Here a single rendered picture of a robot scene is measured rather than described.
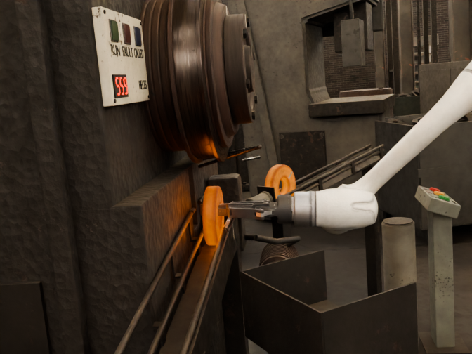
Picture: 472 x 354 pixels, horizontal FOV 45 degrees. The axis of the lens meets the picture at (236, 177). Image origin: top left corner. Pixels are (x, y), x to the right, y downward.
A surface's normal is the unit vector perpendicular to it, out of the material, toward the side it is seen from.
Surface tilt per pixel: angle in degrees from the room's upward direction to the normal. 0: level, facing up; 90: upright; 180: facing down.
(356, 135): 90
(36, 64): 90
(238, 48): 69
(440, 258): 90
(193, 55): 80
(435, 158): 90
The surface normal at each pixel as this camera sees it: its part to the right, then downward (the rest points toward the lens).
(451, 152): 0.15, 0.15
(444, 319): -0.11, 0.17
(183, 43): -0.13, -0.12
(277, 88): -0.35, 0.18
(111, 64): 0.99, -0.07
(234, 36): -0.14, -0.37
